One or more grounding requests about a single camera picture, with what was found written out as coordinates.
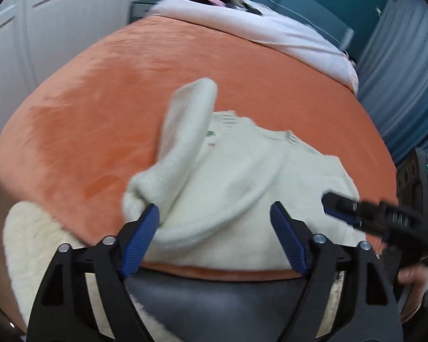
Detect small dark nightstand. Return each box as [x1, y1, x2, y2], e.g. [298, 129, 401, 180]
[130, 0, 162, 25]

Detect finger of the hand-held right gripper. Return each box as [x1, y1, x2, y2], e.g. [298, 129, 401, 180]
[322, 192, 393, 235]

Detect cream fluffy rug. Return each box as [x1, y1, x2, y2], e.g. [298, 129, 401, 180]
[2, 201, 347, 342]

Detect blue-grey curtain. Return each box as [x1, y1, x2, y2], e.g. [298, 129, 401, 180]
[356, 0, 428, 166]

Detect teal padded headboard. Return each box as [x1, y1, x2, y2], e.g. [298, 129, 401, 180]
[228, 0, 357, 63]

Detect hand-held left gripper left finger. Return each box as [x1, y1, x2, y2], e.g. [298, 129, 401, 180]
[26, 203, 161, 342]

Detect cream knit cardigan red buttons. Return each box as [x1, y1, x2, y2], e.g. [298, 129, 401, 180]
[122, 77, 382, 270]

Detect person's right hand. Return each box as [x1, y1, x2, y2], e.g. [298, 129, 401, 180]
[395, 266, 428, 310]

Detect white and pink duvet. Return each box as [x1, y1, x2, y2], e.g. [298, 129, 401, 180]
[150, 0, 361, 94]

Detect orange plush blanket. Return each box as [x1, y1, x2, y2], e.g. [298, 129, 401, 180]
[0, 14, 400, 280]

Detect dark grey bed base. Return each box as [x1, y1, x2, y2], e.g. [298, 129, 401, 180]
[124, 270, 340, 342]

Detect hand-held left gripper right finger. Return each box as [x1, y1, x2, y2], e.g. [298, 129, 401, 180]
[270, 201, 404, 342]

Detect white panelled wardrobe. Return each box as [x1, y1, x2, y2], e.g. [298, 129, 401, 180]
[0, 0, 155, 145]

